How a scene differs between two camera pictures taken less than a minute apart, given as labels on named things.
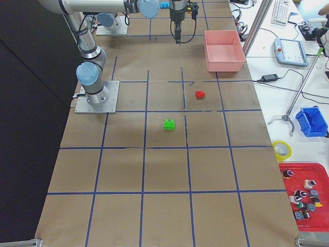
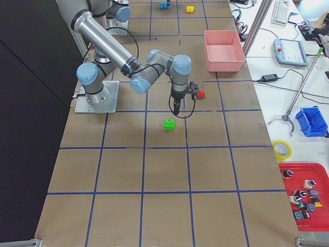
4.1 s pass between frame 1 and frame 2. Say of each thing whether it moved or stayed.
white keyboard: stayed
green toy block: stayed
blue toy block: stayed
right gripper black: moved
